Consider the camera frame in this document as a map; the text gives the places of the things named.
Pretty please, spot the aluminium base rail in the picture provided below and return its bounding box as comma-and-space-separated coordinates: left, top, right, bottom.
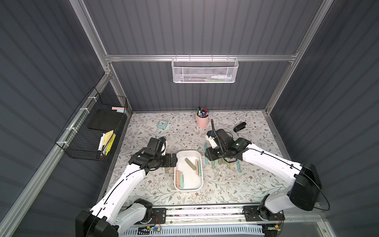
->
124, 202, 323, 226

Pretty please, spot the pink pen cup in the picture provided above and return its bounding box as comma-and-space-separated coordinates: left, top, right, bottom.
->
196, 116, 209, 128

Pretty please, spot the teal ceramic sheathed knife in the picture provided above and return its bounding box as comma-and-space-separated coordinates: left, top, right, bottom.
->
236, 160, 242, 173

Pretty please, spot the black notebook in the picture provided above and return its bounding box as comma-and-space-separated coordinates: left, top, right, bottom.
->
87, 109, 124, 132

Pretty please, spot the black wire wall basket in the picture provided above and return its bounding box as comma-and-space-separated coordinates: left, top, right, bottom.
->
56, 89, 128, 162

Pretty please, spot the black stapler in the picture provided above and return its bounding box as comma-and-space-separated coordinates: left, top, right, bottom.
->
233, 122, 247, 133

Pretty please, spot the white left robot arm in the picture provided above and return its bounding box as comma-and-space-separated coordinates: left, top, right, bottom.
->
75, 149, 178, 237

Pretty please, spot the white oval storage box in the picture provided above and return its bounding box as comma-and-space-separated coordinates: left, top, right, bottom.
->
174, 150, 204, 192

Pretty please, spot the peach folding fruit knife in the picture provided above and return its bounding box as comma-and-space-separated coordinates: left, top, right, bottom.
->
176, 170, 180, 189

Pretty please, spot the teal sheathed fruit knife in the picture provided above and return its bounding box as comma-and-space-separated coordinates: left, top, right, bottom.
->
197, 160, 202, 177

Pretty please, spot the mint folding fruit knife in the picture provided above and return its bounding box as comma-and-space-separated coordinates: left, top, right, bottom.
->
179, 172, 184, 189

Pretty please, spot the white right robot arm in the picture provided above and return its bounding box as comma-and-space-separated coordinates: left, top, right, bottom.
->
205, 144, 322, 217

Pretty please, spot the yellow highlighter pack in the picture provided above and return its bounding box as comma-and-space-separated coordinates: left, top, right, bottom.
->
103, 133, 116, 156

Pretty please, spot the white wire mesh basket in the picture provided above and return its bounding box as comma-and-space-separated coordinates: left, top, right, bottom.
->
171, 57, 239, 84

